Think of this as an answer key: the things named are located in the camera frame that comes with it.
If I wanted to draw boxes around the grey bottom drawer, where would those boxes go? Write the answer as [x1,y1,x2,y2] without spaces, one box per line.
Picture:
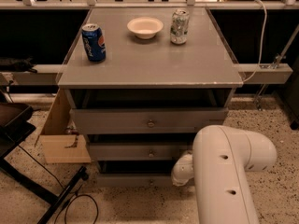
[97,160,176,187]

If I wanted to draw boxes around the grey drawer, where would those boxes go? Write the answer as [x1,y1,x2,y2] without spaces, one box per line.
[70,108,228,134]
[97,160,176,187]
[88,142,192,161]

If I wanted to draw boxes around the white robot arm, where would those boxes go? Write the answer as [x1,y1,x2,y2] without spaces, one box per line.
[171,125,277,224]

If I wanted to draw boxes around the grey drawer cabinet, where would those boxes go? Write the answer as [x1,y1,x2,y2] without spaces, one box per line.
[55,7,244,189]

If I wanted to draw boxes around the grey top drawer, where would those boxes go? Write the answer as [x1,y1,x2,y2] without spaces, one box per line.
[70,108,228,134]

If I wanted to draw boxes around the grey middle drawer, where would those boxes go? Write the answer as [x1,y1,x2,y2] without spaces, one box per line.
[88,142,192,161]

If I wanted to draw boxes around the white bowl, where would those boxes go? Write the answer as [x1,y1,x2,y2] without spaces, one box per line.
[127,17,164,39]

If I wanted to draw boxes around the blue Pepsi can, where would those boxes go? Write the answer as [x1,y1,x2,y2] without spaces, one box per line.
[81,23,106,62]

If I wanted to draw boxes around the silver green soda can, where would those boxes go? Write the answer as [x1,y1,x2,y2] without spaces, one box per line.
[170,8,190,45]

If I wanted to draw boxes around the cardboard box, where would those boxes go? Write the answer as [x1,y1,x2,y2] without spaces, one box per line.
[38,90,91,163]

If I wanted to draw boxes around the black stand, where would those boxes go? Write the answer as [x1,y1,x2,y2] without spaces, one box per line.
[0,102,90,224]

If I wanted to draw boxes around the black floor cable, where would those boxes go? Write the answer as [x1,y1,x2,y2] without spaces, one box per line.
[17,144,100,224]

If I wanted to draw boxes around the white hanging cable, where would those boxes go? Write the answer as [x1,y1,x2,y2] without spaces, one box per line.
[242,0,268,83]

